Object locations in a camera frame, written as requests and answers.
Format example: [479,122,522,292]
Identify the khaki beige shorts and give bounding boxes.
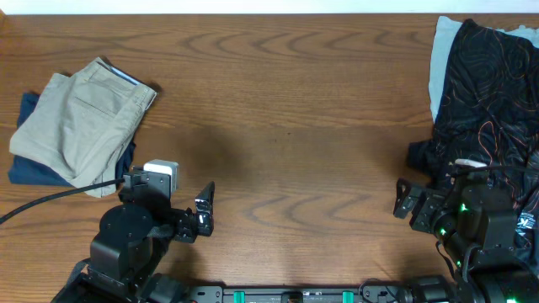
[9,58,157,188]

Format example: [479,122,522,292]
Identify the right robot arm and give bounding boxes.
[393,176,538,302]

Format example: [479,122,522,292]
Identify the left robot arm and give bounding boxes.
[53,162,216,303]

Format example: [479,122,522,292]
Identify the black patterned shorts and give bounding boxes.
[407,19,538,271]

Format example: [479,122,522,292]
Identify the light blue garment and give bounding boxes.
[428,15,539,123]

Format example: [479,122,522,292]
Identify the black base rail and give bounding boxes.
[182,281,455,303]

